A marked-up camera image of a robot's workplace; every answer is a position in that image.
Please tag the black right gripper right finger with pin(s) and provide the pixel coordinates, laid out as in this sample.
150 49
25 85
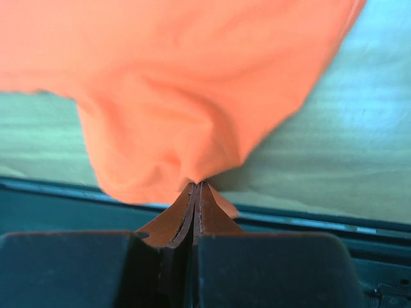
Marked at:
235 268

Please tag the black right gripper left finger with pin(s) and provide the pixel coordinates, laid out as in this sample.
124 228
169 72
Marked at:
103 268

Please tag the orange t shirt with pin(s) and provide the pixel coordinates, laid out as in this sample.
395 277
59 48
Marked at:
167 92

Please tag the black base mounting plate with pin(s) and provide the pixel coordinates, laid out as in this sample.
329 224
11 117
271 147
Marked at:
380 251

